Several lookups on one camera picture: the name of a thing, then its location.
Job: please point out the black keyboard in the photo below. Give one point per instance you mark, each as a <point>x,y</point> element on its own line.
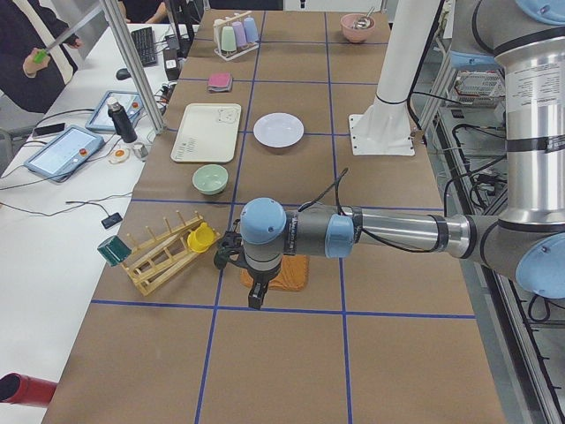
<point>143,40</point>

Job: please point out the light green bowl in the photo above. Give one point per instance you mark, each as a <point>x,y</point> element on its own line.
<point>210,179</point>

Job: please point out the black computer mouse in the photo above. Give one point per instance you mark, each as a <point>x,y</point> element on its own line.
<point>122,74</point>

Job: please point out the small black sensor puck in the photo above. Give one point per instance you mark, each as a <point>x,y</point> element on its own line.
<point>111,220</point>

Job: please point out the wooden mug rack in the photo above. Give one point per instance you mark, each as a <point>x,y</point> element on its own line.
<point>157,260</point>

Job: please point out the purple cup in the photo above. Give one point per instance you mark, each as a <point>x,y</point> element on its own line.
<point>239,32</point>

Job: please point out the far teach pendant tablet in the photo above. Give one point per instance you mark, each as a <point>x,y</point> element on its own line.
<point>100,120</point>

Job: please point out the aluminium frame post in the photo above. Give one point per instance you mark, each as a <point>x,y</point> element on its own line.
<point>132,62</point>

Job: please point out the small metal cup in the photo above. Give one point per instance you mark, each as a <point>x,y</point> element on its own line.
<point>140,150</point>

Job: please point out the black water bottle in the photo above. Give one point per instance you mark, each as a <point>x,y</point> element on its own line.
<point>122,123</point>

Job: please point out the yellow mug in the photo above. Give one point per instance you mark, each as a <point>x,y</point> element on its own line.
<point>200,239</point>

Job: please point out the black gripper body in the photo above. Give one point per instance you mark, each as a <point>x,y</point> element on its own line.
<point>260,276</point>

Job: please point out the wooden cutting board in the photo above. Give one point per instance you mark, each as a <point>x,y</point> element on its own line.
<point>293,276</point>

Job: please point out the person in black clothing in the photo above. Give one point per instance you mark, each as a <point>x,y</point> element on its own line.
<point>27,28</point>

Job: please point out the black smartphone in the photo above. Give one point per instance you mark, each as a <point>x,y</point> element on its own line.
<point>47,130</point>

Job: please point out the metal scoop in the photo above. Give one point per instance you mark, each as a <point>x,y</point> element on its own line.
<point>365,21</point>

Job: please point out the dark green mug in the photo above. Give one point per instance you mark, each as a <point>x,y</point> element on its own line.
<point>114,250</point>

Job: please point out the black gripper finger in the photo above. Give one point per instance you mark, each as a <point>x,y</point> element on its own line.
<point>256,299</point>

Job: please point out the green cup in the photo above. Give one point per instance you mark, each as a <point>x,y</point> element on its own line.
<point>228,42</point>

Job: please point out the white cup rack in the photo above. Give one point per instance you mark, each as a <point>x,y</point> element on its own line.
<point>217,28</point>

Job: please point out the red cylinder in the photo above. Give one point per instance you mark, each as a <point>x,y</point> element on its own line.
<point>17,389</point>

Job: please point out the pink bowl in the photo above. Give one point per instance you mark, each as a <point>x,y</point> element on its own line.
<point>353,35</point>

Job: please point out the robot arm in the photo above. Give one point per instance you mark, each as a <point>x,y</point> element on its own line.
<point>525,242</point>

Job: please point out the blue cup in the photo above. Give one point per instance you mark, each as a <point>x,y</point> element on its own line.
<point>251,31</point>

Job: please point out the cream bear tray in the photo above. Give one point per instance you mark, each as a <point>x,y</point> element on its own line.
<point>207,133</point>

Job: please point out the near teach pendant tablet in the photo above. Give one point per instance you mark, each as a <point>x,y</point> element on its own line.
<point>59,158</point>

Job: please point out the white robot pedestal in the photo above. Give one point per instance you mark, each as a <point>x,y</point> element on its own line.
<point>385,127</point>

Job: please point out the teach pendant tablet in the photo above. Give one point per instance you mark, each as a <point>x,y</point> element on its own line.
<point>59,158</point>
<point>100,120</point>

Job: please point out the white plate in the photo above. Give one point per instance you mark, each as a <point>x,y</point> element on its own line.
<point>278,130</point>

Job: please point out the pink and grey cloths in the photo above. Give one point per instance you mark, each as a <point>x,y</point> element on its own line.
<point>220,82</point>

